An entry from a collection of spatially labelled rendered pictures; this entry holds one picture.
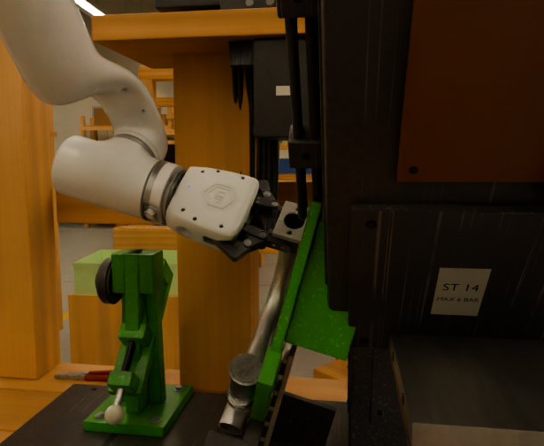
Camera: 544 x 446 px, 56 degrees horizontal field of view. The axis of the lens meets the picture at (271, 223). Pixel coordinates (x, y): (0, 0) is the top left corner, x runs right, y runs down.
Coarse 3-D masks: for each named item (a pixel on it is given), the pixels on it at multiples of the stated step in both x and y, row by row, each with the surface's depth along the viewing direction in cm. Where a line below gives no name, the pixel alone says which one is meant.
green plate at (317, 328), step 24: (312, 216) 53; (312, 240) 54; (312, 264) 55; (288, 288) 55; (312, 288) 55; (288, 312) 55; (312, 312) 56; (336, 312) 55; (288, 336) 56; (312, 336) 56; (336, 336) 56
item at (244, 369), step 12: (240, 360) 57; (252, 360) 57; (228, 372) 57; (240, 372) 56; (252, 372) 56; (240, 384) 55; (252, 384) 56; (228, 396) 61; (240, 396) 59; (252, 396) 59; (240, 408) 60
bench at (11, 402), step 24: (0, 384) 101; (24, 384) 101; (48, 384) 101; (72, 384) 101; (96, 384) 101; (288, 384) 101; (312, 384) 101; (336, 384) 101; (0, 408) 91; (24, 408) 91; (0, 432) 83
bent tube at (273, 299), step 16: (288, 208) 66; (288, 224) 68; (304, 224) 65; (288, 240) 64; (288, 256) 69; (288, 272) 71; (272, 288) 73; (272, 304) 72; (272, 320) 71; (256, 336) 70; (272, 336) 70; (256, 352) 68; (224, 416) 62; (240, 416) 62; (240, 432) 63
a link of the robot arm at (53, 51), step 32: (0, 0) 51; (32, 0) 51; (64, 0) 54; (0, 32) 54; (32, 32) 53; (64, 32) 54; (32, 64) 55; (64, 64) 56; (96, 64) 59; (64, 96) 58; (96, 96) 68; (128, 96) 68; (128, 128) 72; (160, 128) 73
